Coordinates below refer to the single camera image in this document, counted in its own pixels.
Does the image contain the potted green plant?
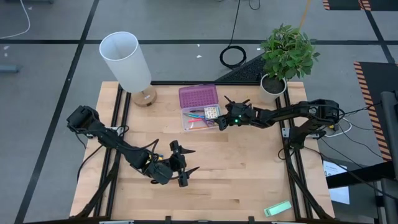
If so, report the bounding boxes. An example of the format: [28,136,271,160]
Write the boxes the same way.
[258,23,321,105]

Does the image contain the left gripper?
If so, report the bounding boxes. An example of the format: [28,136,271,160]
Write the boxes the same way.
[145,139,200,188]

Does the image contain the black perforated floor mat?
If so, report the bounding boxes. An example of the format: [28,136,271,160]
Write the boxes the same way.
[214,53,269,83]

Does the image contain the grey metal pole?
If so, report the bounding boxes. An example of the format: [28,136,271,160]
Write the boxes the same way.
[379,90,398,224]

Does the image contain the mint green box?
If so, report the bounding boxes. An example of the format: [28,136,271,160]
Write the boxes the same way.
[263,200,293,218]

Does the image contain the clear purple-lid pencil case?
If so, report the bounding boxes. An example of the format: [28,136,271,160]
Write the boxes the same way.
[178,83,224,133]

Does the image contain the white floor cable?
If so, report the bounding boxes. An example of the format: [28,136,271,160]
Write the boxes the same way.
[0,0,31,40]

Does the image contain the purple scissors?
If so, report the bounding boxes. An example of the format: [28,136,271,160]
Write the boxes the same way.
[183,113,220,129]

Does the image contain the black aluminium rig frame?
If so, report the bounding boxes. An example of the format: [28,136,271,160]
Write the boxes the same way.
[70,80,336,224]

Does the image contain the black metal beam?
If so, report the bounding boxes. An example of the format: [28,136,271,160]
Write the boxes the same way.
[326,160,396,189]

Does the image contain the white shade table lamp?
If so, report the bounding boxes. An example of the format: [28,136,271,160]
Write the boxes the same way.
[98,30,158,108]

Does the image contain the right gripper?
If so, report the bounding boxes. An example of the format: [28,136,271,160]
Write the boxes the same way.
[217,95,257,131]

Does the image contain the grey floor bracket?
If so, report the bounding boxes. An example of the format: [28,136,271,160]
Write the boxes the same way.
[0,64,20,74]

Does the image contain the black hanging cable with coil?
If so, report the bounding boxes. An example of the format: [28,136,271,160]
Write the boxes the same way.
[219,0,248,70]

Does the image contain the white paper sheet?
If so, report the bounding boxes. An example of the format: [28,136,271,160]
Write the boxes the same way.
[322,159,351,205]

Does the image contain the hazard-striped black floor mat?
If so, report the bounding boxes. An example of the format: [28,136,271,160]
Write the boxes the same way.
[353,60,398,162]
[322,0,398,12]

